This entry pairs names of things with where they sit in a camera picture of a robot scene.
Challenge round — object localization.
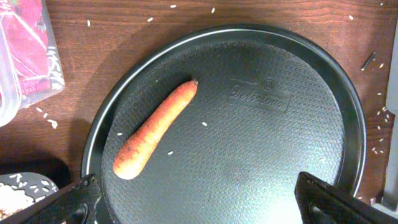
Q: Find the clear plastic bin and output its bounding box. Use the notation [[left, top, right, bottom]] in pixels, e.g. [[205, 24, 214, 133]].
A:
[[1, 0, 65, 126]]

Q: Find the red snack wrapper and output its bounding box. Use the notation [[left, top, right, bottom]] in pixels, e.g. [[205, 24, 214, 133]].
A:
[[1, 0, 50, 95]]

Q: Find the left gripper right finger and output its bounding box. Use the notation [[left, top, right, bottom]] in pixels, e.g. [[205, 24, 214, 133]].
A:
[[294, 172, 397, 224]]

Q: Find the grey dishwasher rack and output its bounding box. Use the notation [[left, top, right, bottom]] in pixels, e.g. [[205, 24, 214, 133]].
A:
[[371, 18, 398, 215]]

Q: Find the orange carrot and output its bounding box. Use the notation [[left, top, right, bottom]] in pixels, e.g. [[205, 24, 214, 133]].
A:
[[113, 80, 198, 180]]

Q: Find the round black serving tray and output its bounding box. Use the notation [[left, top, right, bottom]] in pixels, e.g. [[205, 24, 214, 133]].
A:
[[81, 24, 366, 223]]

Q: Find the rice and peanut pile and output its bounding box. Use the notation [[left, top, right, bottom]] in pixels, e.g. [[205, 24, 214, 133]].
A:
[[1, 173, 52, 221]]

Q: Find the black rectangular tray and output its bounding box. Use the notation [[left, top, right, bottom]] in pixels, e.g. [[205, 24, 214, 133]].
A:
[[1, 159, 72, 220]]

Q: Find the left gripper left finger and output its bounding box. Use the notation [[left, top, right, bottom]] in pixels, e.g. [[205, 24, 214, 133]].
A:
[[2, 174, 102, 224]]

